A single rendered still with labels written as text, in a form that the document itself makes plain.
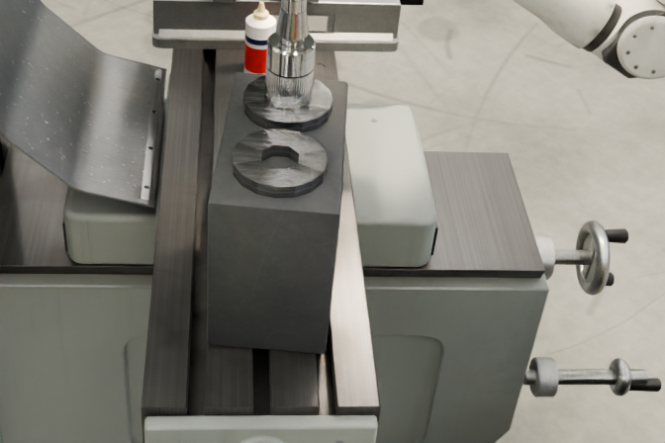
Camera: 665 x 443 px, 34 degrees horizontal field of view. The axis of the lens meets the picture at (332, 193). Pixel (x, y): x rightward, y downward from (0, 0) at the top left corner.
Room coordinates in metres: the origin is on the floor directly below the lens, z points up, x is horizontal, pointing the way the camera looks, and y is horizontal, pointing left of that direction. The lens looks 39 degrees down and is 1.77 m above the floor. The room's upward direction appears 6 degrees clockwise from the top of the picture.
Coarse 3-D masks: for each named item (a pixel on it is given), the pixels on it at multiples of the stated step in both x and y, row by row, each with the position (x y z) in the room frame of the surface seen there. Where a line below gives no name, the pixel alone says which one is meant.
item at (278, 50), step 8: (272, 40) 0.89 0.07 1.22; (304, 40) 0.90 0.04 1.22; (312, 40) 0.90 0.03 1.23; (272, 48) 0.88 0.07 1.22; (280, 48) 0.88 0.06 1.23; (288, 48) 0.88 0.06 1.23; (296, 48) 0.88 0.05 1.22; (304, 48) 0.88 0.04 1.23; (312, 48) 0.89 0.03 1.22; (272, 56) 0.88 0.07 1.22; (280, 56) 0.87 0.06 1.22; (288, 56) 0.87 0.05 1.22; (296, 56) 0.87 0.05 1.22; (304, 56) 0.88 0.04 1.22
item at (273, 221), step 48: (240, 96) 0.91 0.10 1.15; (336, 96) 0.93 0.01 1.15; (240, 144) 0.81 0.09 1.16; (288, 144) 0.82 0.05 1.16; (336, 144) 0.84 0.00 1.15; (240, 192) 0.76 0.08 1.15; (288, 192) 0.75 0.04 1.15; (336, 192) 0.77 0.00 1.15; (240, 240) 0.74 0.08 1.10; (288, 240) 0.74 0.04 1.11; (336, 240) 0.74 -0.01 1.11; (240, 288) 0.74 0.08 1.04; (288, 288) 0.74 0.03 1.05; (240, 336) 0.74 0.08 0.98; (288, 336) 0.74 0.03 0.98
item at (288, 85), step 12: (276, 60) 0.88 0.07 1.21; (312, 60) 0.89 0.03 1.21; (276, 72) 0.88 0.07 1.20; (288, 72) 0.87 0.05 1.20; (300, 72) 0.88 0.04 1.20; (312, 72) 0.89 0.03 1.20; (276, 84) 0.88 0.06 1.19; (288, 84) 0.87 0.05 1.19; (300, 84) 0.88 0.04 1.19; (312, 84) 0.89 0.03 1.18; (276, 96) 0.88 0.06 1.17; (288, 96) 0.87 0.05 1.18; (300, 96) 0.88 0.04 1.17; (288, 108) 0.87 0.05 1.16; (300, 108) 0.88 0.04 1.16
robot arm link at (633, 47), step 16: (656, 16) 1.08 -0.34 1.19; (624, 32) 1.08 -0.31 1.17; (640, 32) 1.08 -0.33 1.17; (656, 32) 1.08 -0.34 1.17; (624, 48) 1.08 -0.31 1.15; (640, 48) 1.07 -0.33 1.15; (656, 48) 1.07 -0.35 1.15; (624, 64) 1.07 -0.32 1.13; (640, 64) 1.07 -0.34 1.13; (656, 64) 1.07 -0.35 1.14
